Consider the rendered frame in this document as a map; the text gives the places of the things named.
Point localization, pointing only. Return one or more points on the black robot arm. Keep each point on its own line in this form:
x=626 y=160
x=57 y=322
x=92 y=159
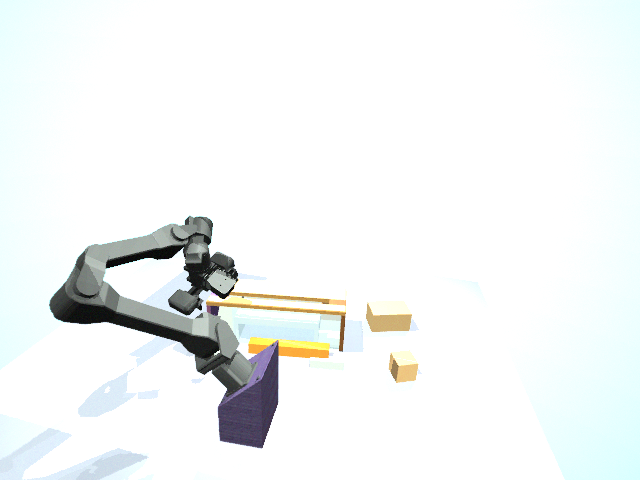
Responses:
x=86 y=299

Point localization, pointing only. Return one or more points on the tan rectangular block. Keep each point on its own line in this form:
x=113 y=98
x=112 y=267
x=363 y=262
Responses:
x=386 y=316

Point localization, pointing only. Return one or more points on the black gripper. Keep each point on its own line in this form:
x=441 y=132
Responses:
x=186 y=302

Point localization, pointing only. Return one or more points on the tan cube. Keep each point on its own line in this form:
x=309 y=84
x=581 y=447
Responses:
x=403 y=366

